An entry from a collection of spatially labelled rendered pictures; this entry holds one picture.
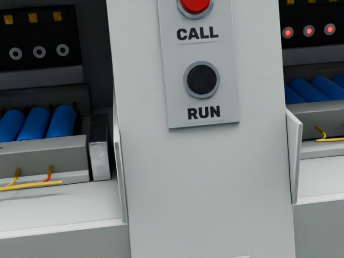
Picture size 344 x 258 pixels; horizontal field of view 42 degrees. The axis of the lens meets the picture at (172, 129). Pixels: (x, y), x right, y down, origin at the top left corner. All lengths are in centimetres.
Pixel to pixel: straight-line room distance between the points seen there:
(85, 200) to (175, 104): 8
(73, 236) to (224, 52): 13
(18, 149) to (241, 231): 15
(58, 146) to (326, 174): 17
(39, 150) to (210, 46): 13
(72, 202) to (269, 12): 16
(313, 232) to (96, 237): 13
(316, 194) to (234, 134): 6
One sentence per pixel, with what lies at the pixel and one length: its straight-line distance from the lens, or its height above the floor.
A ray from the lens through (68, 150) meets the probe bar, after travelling 29.
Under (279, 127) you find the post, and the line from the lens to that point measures 26.
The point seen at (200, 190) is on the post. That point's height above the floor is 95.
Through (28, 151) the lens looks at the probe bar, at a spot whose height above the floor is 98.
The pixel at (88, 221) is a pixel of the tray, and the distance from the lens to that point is 26.
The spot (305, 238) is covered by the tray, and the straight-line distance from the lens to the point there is 29.
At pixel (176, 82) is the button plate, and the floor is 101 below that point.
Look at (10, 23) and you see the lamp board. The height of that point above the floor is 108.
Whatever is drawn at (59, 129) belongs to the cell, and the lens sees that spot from 33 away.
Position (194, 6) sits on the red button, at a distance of 25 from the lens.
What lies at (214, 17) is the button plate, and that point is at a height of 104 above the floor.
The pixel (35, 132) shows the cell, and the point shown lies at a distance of 34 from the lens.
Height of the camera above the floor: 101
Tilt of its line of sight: 5 degrees down
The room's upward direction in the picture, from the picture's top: 5 degrees counter-clockwise
